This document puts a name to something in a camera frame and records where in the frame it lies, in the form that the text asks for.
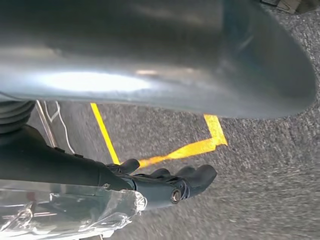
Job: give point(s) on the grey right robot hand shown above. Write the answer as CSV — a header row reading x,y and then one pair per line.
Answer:
x,y
149,49

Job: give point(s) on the yellow floor tape square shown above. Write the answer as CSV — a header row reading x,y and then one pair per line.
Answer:
x,y
215,132

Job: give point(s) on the clear plastic wrap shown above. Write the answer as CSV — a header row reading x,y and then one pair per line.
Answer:
x,y
62,215

